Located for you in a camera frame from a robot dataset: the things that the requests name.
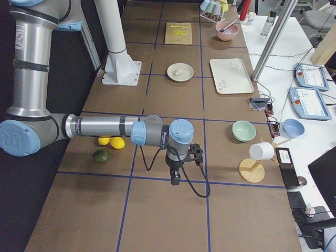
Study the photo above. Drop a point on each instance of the cream round plate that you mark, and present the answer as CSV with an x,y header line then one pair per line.
x,y
188,72

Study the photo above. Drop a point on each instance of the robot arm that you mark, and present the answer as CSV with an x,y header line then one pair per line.
x,y
71,90

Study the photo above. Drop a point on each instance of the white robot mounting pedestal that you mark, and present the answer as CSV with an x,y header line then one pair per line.
x,y
120,68

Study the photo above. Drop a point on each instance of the teach pendant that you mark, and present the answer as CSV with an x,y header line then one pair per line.
x,y
309,104
311,76

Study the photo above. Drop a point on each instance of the cream bear serving tray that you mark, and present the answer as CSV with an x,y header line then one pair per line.
x,y
231,76

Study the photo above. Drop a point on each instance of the yellow lemon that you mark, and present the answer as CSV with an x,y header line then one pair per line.
x,y
117,142
104,140

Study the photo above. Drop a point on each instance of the bamboo cutting board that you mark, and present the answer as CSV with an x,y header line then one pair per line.
x,y
178,36

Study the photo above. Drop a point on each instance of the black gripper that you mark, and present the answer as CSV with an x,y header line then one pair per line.
x,y
172,166

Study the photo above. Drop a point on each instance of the metal black-tipped stirrer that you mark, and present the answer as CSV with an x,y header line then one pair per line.
x,y
228,26

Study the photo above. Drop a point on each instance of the lower teach pendant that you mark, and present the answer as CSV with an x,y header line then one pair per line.
x,y
309,104

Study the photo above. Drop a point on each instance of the folded grey cloth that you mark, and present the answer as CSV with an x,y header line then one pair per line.
x,y
259,104

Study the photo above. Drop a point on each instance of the white mug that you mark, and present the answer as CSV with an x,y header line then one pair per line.
x,y
261,151

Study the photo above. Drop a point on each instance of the white bun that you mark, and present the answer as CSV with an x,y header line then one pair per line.
x,y
178,72

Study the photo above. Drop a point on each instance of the blue bowl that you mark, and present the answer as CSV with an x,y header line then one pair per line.
x,y
293,128

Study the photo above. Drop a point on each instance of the red bottle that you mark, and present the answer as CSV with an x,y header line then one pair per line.
x,y
244,9

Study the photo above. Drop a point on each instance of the pink bowl of ice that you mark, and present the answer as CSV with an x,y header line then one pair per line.
x,y
229,33

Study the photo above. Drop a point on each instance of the clear water bottle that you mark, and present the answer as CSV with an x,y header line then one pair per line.
x,y
268,23

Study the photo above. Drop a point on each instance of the upper teach pendant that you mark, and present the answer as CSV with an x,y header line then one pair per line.
x,y
311,76

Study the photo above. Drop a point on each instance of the mint green bowl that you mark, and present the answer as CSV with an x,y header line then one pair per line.
x,y
243,131

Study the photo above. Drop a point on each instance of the wooden mug tree stand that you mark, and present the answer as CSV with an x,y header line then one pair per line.
x,y
253,170

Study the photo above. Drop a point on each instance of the white wire cup rack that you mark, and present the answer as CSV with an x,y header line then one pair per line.
x,y
213,10

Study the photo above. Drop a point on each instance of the aluminium frame post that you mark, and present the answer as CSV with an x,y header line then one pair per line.
x,y
274,36

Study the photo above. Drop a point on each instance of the dark green avocado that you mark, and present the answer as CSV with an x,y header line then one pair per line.
x,y
101,156

